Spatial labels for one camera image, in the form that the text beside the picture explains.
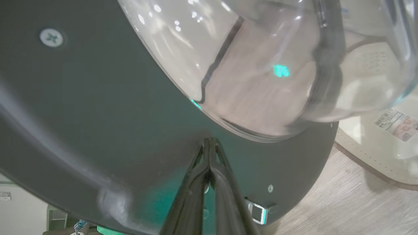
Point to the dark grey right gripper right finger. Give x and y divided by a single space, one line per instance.
228 209

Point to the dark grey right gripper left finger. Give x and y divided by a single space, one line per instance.
189 202

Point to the grey washing machine door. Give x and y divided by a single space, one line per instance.
98 130

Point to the metal door latch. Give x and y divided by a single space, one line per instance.
259 212

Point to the cream perforated laundry basket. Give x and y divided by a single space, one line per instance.
375 160

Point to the barcode label on basket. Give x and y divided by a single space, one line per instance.
396 125

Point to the large silver door screw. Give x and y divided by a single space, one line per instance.
51 37

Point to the white cabinet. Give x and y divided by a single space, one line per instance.
19 212

